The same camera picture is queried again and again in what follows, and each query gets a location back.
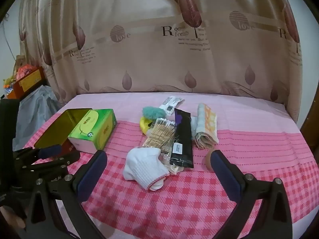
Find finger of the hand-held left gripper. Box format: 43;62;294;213
13;144;63;166
22;151;81;173

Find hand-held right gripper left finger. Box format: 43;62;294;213
24;150;108;239

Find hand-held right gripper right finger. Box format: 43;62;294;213
210;150;293;239

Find beige makeup sponge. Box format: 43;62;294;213
206;147;217;173

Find gold tin box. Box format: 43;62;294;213
33;108;93;162

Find snack packets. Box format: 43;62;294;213
194;104;220;150

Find white knit glove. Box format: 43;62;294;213
123;147;170;192

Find black packet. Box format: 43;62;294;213
169;108;194;169

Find cotton swab packet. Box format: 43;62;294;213
142;118;177;166

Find white packet with barcode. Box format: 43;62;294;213
159;96;185;116

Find pink checked bed sheet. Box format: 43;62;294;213
12;92;319;239

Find green tissue box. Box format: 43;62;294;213
68;109;117;154

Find grey plastic bag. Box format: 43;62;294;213
12;85;63;152

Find yellow plush item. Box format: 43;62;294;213
139;117;156;135

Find orange cardboard box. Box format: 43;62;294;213
12;66;45;99

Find teal fluffy scrunchie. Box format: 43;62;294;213
142;106;163;120

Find beige leaf print curtain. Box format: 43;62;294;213
19;0;303;123

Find brown wooden frame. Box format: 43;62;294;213
300;115;319;155

